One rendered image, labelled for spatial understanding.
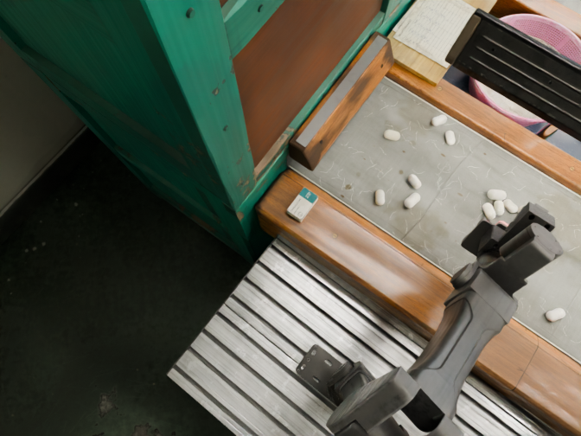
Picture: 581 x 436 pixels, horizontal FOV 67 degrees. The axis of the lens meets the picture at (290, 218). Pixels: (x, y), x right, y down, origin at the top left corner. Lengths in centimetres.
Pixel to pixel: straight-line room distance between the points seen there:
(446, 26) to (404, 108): 21
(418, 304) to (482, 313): 27
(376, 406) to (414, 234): 48
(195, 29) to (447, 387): 44
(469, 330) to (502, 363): 34
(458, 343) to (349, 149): 52
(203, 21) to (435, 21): 77
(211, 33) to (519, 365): 77
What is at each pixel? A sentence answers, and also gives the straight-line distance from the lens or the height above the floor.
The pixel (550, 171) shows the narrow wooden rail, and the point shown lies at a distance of 105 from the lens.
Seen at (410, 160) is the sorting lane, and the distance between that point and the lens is 97.
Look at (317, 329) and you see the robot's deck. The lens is 94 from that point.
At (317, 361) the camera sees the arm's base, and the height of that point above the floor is 68.
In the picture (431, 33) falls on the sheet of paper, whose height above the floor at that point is 78.
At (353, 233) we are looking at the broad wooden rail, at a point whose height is 76.
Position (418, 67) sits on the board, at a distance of 104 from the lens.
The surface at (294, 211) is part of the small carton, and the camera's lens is 85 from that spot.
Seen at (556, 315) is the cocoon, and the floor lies 76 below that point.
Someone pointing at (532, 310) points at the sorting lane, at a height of 74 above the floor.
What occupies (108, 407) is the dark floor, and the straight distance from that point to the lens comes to 174.
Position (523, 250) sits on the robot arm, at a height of 102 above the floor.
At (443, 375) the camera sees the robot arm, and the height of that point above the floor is 109.
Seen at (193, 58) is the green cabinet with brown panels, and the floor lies 127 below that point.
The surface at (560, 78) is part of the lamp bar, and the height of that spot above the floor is 110.
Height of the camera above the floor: 161
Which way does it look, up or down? 75 degrees down
